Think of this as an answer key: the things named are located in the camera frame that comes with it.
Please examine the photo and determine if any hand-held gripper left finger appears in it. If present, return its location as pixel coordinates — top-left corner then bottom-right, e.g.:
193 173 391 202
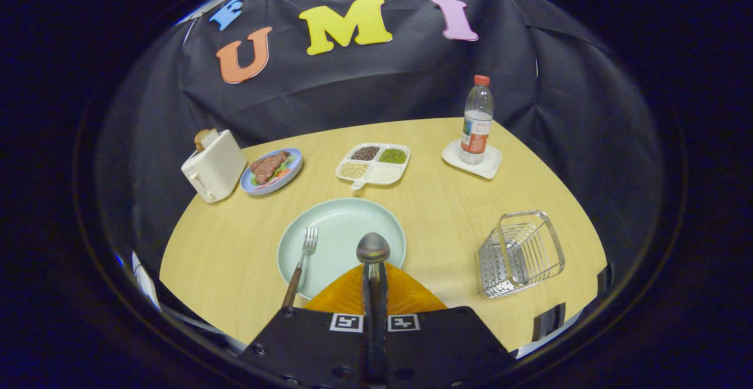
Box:
240 262 377 389

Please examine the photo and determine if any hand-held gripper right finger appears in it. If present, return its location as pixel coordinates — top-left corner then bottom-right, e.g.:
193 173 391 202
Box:
376 262 515 389

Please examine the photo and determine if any metal spoon with wooden handle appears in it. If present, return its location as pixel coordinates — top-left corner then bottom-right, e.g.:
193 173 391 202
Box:
356 232 391 313

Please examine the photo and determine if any metal fork with wooden handle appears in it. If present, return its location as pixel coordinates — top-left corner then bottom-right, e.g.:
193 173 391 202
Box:
281 225 319 308

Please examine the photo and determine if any pale green round plate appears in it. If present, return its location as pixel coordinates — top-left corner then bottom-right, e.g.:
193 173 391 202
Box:
276 198 407 300

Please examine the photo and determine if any white divided dish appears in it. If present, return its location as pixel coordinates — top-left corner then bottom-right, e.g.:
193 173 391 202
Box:
335 143 411 191

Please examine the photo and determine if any small blue plate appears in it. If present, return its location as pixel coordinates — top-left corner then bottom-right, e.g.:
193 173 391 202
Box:
240 147 304 195

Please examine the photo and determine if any brown steak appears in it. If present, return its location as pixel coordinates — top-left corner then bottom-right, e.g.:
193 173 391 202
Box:
249 151 291 185

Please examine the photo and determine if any white square coaster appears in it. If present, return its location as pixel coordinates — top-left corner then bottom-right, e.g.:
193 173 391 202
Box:
442 139 503 179

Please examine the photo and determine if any cream toaster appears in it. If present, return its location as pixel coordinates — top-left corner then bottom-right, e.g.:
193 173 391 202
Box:
181 129 248 204

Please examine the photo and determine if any clear water bottle red cap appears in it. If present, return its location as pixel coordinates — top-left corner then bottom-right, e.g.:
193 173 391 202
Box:
459 75 495 165

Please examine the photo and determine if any black backdrop cloth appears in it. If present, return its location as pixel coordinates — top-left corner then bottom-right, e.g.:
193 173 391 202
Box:
97 0 665 272

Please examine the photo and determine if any toasted bread slice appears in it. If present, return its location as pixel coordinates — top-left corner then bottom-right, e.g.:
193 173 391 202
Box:
194 128 219 153

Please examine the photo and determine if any metal wire basket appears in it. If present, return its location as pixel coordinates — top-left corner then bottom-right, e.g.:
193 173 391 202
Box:
478 210 566 300

